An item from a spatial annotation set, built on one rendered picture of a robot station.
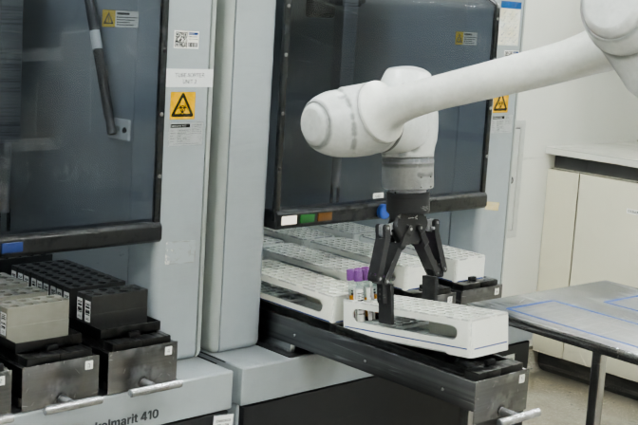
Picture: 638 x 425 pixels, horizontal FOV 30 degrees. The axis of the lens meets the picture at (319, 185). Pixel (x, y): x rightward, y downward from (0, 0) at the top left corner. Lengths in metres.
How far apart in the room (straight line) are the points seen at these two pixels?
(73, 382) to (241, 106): 0.58
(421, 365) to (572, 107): 2.91
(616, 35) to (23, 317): 1.00
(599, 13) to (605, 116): 3.47
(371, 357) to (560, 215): 2.70
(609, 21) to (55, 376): 0.99
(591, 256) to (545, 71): 2.83
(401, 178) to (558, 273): 2.76
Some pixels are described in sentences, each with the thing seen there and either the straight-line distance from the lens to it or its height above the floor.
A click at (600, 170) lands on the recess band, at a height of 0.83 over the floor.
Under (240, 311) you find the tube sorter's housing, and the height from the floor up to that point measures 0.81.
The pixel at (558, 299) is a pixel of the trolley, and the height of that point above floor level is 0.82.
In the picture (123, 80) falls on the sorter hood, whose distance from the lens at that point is 1.97.
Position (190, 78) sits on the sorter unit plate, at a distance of 2.06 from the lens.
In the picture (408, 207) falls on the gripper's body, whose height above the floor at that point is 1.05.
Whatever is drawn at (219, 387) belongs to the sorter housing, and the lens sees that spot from 2.11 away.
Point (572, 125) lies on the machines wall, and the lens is 4.81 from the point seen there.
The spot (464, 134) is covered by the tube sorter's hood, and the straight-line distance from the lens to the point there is 2.55.
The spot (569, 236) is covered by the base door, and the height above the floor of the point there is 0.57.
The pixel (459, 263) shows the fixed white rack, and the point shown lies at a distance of 2.54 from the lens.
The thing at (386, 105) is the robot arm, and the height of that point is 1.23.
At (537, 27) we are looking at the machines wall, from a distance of 4.57.
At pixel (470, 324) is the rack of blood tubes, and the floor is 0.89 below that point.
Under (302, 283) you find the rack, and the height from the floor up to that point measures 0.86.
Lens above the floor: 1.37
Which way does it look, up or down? 8 degrees down
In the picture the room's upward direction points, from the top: 3 degrees clockwise
